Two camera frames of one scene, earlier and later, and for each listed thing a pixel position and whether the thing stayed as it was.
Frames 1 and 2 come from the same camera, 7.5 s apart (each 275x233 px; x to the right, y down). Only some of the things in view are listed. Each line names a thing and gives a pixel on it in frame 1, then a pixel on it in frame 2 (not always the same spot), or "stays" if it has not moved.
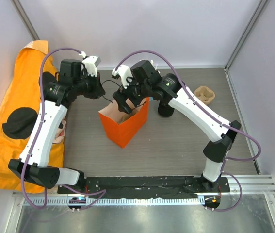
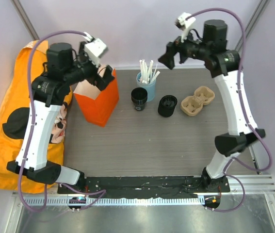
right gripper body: (132, 91) → (188, 48)
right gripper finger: (123, 107) → (167, 58)
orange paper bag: (120, 125) → (97, 105)
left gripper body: (92, 87) → (87, 70)
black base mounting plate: (178, 186) stays
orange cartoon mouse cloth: (8, 138) stays
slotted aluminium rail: (69, 200) stays
